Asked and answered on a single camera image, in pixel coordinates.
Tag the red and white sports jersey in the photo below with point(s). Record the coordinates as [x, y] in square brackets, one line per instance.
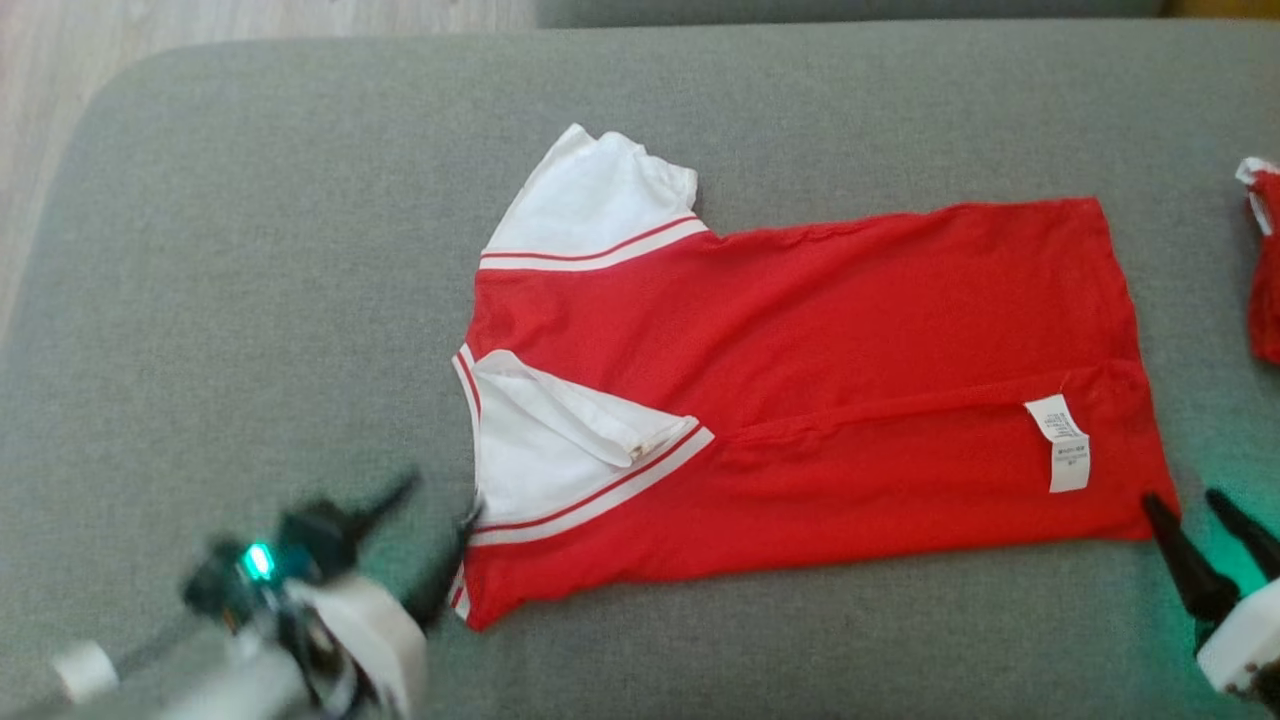
[850, 300]

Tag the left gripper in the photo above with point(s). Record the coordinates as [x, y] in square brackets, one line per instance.
[320, 580]

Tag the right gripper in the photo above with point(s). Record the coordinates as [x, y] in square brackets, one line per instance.
[1245, 640]

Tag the large grey sofa seat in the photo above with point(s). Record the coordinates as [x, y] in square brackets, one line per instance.
[250, 250]

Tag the small grey sofa cushion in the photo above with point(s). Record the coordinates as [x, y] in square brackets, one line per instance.
[850, 10]

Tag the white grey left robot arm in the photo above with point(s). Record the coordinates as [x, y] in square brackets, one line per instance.
[240, 695]

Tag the yellow sofa backrest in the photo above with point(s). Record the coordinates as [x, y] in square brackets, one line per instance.
[1230, 7]

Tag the red shorts with white trim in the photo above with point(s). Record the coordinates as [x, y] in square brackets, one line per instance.
[1268, 280]

